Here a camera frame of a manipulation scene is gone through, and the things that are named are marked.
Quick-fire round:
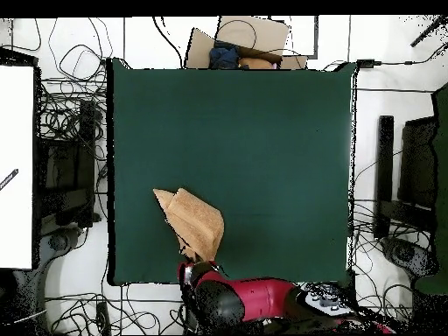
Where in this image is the tan terry towel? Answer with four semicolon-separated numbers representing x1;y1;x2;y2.
152;187;226;264

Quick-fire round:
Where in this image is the black power strip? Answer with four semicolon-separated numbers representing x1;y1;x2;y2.
94;300;113;336

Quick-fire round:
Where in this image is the black stand base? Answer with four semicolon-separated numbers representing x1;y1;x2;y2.
379;235;438;281
39;226;89;264

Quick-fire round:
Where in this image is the dark green table cloth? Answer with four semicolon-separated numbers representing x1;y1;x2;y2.
105;57;359;287

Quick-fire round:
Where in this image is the black marker pen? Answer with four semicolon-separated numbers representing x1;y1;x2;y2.
0;168;20;193

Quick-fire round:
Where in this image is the white board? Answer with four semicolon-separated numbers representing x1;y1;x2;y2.
0;64;35;270

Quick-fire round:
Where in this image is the dark blue garment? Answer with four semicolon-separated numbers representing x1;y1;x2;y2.
208;40;242;70

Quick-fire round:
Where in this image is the orange garment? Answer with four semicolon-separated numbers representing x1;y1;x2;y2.
237;56;278;70

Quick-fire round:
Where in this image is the black upright bar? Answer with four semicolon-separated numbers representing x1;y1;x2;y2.
373;115;396;242

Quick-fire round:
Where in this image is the brown cardboard box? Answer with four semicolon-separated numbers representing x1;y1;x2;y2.
184;15;309;70

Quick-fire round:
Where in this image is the black power adapter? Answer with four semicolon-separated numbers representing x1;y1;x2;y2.
355;58;383;70

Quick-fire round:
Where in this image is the black rod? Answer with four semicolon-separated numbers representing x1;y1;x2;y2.
409;15;448;49

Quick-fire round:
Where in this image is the black cable tangle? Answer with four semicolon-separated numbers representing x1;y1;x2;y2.
36;67;109;162
44;282;186;336
348;195;436;325

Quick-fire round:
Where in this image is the black cable loop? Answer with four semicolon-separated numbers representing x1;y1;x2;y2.
214;18;259;48
47;17;115;85

